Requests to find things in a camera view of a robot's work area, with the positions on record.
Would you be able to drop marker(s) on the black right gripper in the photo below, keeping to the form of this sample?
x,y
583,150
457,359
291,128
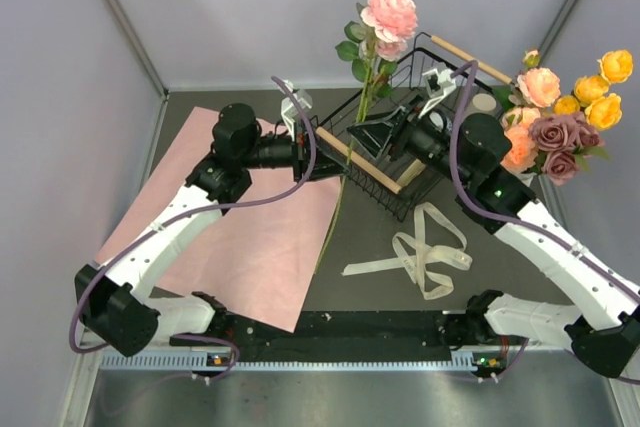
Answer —
x,y
375,135

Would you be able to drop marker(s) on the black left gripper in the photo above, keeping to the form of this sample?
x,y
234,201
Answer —
x,y
327,166

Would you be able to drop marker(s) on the small pink flower stem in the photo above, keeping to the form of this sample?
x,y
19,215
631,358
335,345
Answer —
x,y
374,44

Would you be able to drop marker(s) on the purple pink wrapping paper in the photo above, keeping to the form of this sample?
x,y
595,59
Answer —
x,y
258,262

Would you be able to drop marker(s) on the cream ribbon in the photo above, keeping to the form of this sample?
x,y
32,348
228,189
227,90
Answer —
x,y
414,255

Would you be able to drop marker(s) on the double pink rose stem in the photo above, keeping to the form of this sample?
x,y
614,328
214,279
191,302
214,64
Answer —
x,y
516,124

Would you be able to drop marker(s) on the single pink rose stem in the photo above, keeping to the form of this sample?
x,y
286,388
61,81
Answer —
x,y
534,86

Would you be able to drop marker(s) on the mauve rose stem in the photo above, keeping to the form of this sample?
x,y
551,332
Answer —
x,y
564,144

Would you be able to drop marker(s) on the yellow flower stem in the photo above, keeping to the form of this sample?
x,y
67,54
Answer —
x,y
592,95

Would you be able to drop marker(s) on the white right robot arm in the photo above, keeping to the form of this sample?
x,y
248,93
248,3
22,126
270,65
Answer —
x,y
600,326

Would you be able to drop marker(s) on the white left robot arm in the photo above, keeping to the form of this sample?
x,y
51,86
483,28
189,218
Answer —
x,y
115,301

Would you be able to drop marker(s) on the white ribbed vase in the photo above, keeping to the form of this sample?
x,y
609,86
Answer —
x,y
526,178

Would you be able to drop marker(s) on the wooden spatula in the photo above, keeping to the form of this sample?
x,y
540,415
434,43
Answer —
x,y
410,173

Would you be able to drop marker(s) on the beige cylindrical cup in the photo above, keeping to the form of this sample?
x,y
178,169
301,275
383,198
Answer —
x,y
484,103

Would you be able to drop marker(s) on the black wire basket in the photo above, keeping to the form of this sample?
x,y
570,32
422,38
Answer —
x,y
406,99

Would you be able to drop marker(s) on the near wooden basket handle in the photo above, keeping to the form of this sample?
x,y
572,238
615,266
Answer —
x,y
358,160

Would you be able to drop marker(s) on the wooden basket handle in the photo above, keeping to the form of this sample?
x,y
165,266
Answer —
x,y
471,60
358,160

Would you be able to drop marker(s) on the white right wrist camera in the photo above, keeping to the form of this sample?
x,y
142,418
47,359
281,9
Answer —
x,y
439,84

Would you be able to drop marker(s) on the far wooden basket handle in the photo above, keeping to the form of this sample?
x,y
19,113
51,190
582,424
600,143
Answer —
x,y
471,60

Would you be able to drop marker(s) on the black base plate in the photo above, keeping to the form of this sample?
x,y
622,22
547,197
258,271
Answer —
x,y
361,336

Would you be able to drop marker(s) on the aluminium corner post right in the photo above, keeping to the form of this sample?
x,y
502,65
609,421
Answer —
x,y
565,17

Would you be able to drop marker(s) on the aluminium corner post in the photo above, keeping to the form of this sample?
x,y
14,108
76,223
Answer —
x,y
565,17
135,45

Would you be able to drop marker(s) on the aluminium front rail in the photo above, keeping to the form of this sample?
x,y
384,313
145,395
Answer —
x,y
209,352

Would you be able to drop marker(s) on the aluminium corner post left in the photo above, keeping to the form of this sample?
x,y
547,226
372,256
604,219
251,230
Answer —
x,y
135,45

